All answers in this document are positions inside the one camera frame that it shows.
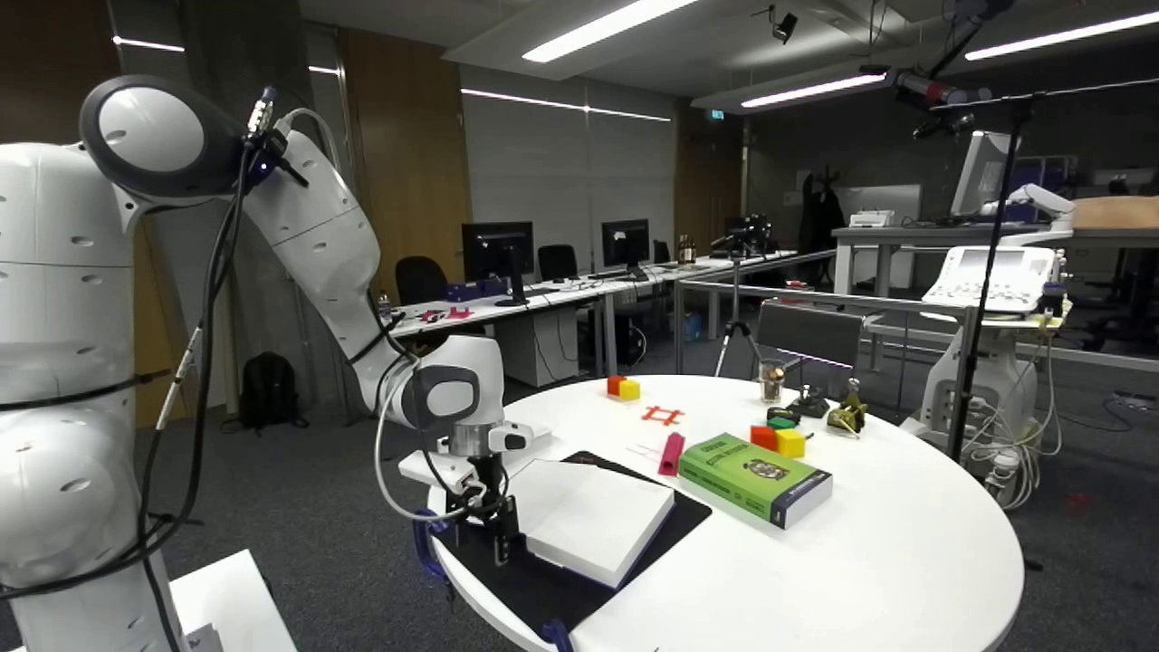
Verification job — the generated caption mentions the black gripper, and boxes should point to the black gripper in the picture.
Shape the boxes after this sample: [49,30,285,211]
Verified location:
[466,445,524,573]

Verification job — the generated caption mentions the blue cover book white pages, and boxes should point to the blue cover book white pages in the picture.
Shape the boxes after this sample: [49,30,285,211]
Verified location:
[519,455,680,591]

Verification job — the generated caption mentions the white robot base platform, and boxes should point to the white robot base platform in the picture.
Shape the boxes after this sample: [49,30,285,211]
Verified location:
[168,545,302,652]

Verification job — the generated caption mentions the green book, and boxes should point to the green book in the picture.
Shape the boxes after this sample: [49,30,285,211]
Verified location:
[679,432,837,531]

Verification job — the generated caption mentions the long white desk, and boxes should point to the long white desk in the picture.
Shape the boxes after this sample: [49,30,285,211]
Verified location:
[390,265,686,391]

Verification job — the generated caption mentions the black backpack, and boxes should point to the black backpack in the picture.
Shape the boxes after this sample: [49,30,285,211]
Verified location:
[234,350,302,432]

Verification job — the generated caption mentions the black computer monitor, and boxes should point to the black computer monitor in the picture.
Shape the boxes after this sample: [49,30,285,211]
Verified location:
[461,218,537,307]
[599,218,657,278]

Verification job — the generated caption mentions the red and yellow block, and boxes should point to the red and yellow block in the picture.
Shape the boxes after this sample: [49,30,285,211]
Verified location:
[748,419,810,463]

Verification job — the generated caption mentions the dark toy figure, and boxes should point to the dark toy figure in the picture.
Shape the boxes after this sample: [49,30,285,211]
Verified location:
[824,376,868,438]

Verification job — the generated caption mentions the grey panel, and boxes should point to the grey panel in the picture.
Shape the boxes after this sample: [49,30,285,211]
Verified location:
[752,299,868,374]

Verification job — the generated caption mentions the long ceiling light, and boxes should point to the long ceiling light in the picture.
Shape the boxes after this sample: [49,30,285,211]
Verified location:
[740,70,894,114]
[960,8,1159,64]
[458,84,675,126]
[109,32,193,56]
[519,0,703,70]

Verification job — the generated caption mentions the person in black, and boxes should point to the person in black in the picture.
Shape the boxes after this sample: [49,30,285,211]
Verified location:
[795,170,853,259]

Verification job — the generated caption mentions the black pole stand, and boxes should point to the black pole stand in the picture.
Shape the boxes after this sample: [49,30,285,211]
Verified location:
[913,91,1043,463]

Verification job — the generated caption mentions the white ultrasound machine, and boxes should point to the white ultrasound machine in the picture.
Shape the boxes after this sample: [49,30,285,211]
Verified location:
[908,126,1075,509]

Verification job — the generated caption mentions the blue strap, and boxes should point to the blue strap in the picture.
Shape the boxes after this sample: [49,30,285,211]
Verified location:
[537,614,581,652]
[410,504,453,579]

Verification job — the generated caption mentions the black camera tripod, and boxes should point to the black camera tripod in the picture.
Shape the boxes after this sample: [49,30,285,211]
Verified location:
[710,257,769,380]

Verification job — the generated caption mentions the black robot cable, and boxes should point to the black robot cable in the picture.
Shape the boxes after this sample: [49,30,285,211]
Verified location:
[0,84,313,608]

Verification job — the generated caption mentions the ceiling camera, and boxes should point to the ceiling camera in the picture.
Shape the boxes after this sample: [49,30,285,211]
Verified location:
[766,8,804,47]

